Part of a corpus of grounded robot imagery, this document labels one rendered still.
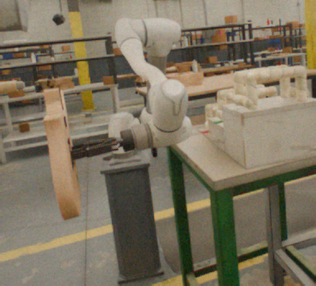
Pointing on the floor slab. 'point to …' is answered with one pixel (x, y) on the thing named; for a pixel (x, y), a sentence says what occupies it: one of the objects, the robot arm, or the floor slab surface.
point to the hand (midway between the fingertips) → (72, 152)
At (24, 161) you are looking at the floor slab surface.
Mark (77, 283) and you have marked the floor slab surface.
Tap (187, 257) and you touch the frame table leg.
